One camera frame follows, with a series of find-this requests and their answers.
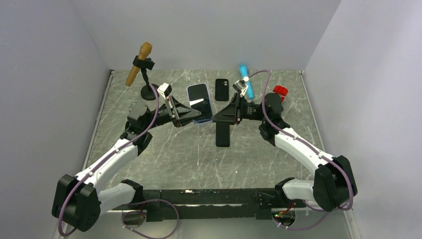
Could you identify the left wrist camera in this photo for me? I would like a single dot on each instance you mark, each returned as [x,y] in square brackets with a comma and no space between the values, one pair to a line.
[164,90]

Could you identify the gold microphone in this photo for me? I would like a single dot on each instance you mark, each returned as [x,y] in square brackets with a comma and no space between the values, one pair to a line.
[144,52]

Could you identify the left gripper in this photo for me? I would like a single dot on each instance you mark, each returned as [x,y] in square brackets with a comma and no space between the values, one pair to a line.
[182,113]

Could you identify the black microphone stand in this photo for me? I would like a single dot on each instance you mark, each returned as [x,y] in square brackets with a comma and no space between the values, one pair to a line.
[148,82]

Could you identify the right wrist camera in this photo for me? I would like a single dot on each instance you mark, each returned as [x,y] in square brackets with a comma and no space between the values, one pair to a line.
[241,86]

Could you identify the black phone case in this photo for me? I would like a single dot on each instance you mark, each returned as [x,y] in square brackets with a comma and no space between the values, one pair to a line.
[221,92]

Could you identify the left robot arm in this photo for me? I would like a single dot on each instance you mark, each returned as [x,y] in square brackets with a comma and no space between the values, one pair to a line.
[81,199]

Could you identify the black base frame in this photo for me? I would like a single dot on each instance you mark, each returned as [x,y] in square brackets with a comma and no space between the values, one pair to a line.
[258,203]

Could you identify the blue microphone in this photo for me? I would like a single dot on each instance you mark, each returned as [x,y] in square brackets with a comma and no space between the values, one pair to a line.
[244,74]

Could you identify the red toy object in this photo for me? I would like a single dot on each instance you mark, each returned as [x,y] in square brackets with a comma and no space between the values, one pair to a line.
[281,91]

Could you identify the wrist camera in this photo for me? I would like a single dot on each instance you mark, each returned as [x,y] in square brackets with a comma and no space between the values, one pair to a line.
[164,90]
[241,86]

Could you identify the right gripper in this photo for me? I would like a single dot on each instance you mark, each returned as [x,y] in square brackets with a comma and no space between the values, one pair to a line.
[233,113]

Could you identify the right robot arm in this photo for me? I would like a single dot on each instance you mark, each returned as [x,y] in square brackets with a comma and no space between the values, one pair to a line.
[333,186]

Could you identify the black phone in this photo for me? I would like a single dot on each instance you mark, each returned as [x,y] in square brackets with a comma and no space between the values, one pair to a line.
[222,135]

